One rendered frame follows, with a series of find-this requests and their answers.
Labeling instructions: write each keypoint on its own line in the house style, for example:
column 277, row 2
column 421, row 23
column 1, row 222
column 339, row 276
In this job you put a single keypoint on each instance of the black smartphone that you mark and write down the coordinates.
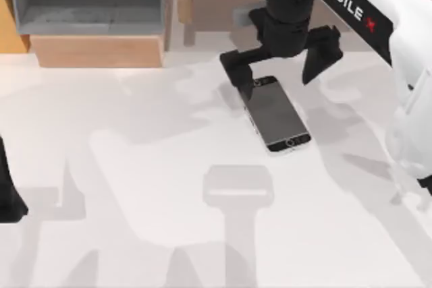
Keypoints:
column 276, row 114

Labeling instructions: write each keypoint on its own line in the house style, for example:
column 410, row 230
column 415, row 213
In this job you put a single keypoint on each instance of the wooden cupboard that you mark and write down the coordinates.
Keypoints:
column 216, row 1
column 11, row 18

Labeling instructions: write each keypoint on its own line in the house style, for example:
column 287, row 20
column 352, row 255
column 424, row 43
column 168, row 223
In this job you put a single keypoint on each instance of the pale wooden drawer front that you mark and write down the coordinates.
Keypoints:
column 94, row 50

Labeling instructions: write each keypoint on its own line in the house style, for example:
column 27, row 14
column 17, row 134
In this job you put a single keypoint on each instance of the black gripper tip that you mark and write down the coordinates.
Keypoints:
column 10, row 193

